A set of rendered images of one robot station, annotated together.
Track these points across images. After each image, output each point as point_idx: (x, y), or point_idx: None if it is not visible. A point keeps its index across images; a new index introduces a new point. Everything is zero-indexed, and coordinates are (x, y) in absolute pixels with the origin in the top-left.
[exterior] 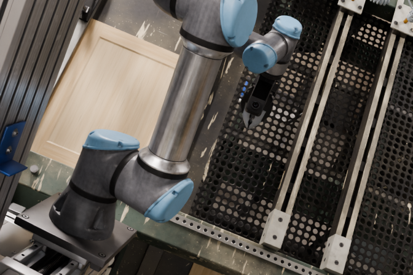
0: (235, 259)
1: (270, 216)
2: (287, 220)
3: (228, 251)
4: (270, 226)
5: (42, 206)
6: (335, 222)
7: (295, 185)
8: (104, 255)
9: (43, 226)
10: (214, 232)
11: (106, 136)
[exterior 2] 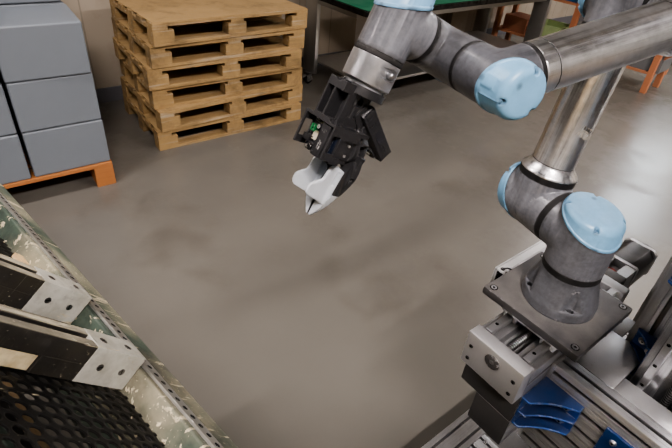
0: (184, 396)
1: (103, 359)
2: (93, 331)
3: (188, 405)
4: (123, 351)
5: (603, 323)
6: (11, 286)
7: (35, 317)
8: (541, 255)
9: (601, 293)
10: (198, 423)
11: (612, 206)
